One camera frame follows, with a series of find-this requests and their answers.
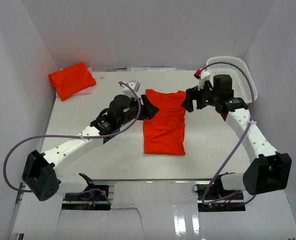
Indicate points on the white perforated plastic basket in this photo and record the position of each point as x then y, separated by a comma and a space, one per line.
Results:
239, 82

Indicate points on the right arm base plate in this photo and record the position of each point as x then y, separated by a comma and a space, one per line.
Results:
218, 201

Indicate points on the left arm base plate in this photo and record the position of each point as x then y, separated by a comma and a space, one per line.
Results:
90, 201

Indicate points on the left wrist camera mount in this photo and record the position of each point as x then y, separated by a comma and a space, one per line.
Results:
130, 87

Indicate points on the orange t-shirt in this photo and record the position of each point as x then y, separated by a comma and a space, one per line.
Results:
164, 134
71, 80

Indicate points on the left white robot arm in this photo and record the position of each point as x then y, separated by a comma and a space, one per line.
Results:
43, 171

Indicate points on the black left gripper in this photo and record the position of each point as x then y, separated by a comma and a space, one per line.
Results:
148, 110

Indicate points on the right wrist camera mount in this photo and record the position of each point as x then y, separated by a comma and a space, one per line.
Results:
202, 76

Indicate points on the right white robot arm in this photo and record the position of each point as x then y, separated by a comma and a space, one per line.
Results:
269, 169

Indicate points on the aluminium frame rail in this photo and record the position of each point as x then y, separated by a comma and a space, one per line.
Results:
11, 235

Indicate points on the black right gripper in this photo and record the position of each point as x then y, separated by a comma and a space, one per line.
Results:
194, 94

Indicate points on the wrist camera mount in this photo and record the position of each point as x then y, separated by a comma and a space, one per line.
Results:
130, 87
202, 76

